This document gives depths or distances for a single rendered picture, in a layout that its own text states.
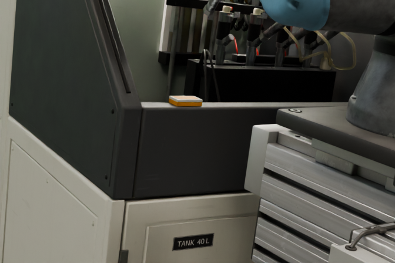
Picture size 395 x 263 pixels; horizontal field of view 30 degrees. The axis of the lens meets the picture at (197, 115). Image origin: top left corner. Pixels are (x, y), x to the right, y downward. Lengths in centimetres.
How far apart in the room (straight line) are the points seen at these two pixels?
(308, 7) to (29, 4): 95
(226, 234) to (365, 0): 72
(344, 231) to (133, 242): 50
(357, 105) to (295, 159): 12
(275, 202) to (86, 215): 48
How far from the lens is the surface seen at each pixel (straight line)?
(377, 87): 84
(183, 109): 125
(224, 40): 155
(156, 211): 128
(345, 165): 88
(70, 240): 142
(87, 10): 132
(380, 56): 85
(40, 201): 156
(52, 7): 149
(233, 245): 140
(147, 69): 182
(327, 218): 90
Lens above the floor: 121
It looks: 12 degrees down
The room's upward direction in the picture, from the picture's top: 7 degrees clockwise
